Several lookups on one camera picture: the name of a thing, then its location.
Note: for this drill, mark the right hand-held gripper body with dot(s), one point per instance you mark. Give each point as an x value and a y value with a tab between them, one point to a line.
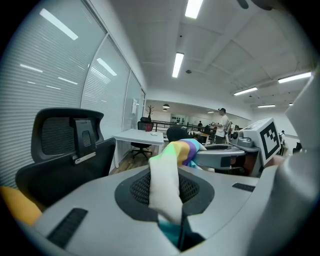
252	136

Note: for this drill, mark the white desk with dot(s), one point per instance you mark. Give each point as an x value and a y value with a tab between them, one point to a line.
140	137

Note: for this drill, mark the red cup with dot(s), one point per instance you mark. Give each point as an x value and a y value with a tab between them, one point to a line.
148	127

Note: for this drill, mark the long ceiling light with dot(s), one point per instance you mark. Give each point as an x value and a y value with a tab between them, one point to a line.
266	106
295	77
177	65
245	91
193	8

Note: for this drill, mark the round ceiling detector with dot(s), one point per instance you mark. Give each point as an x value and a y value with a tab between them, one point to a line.
188	71

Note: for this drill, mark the orange fabric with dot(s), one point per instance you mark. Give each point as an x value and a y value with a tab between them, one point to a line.
17	205

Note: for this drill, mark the bare tree coat stand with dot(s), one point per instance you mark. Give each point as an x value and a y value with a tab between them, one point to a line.
150	111

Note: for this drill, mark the black swivel chair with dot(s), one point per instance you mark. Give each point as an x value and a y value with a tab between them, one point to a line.
141	146

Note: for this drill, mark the black mesh office chair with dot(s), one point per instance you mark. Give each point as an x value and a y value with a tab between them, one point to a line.
62	172

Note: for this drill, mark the rainbow striped clothing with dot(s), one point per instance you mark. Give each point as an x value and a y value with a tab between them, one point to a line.
165	185

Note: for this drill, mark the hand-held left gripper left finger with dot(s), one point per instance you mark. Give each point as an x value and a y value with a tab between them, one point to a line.
100	225

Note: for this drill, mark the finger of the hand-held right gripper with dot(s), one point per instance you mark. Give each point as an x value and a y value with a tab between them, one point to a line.
222	146
212	160

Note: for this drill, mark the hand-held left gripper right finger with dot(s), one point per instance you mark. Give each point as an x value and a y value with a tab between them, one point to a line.
225	200

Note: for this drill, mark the black metal railing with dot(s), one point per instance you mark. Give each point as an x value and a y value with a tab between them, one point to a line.
161	126

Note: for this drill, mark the white paper notice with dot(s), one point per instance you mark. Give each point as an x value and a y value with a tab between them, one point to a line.
134	106

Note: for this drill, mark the white window blind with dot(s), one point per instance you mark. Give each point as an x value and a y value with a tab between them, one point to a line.
110	100
37	75

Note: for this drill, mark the frosted glass panel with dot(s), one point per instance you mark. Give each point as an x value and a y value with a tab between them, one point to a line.
133	120

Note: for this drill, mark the person's right forearm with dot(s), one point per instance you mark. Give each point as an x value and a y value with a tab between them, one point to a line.
275	161

